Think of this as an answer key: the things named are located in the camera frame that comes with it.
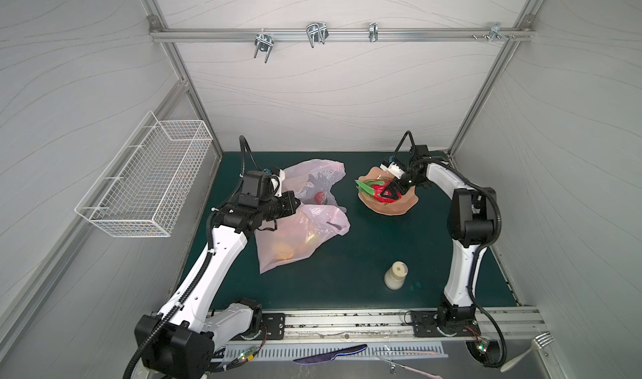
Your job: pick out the aluminium top rail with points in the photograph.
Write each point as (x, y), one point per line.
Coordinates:
(293, 35)

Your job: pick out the green table mat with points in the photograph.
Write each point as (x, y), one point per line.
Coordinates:
(348, 271)

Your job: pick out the metal corner bracket clamp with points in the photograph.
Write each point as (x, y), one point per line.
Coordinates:
(494, 34)

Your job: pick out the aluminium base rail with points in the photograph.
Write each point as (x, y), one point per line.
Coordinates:
(351, 326)

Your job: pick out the peach scalloped fruit bowl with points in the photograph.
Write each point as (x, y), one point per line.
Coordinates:
(397, 207)

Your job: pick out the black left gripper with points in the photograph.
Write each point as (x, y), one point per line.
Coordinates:
(288, 203)

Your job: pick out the purple plastic knife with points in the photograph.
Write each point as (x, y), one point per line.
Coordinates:
(331, 356)

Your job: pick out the silver fork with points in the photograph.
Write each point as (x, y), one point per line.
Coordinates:
(538, 343)

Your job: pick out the cream plastic bottle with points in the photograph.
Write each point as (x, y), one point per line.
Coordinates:
(395, 277)

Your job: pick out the pink plastic utensil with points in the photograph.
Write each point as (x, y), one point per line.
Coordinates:
(407, 368)

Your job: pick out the metal u-bolt clamp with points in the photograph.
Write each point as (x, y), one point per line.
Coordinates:
(264, 43)

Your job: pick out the metal hook clamp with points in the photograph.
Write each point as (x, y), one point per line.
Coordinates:
(317, 32)

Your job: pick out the small metal ring clamp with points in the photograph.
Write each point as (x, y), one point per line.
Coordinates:
(373, 32)

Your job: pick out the red yellow peach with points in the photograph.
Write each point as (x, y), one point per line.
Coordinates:
(320, 198)

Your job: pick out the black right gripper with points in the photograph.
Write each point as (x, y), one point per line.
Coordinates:
(399, 182)

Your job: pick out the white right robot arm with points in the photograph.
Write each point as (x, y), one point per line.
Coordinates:
(474, 223)

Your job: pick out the white wire basket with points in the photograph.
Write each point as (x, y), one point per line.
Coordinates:
(143, 189)

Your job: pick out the pink plastic bag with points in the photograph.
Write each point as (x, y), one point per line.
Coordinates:
(298, 237)

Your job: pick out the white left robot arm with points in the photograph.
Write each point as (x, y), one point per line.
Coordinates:
(180, 339)

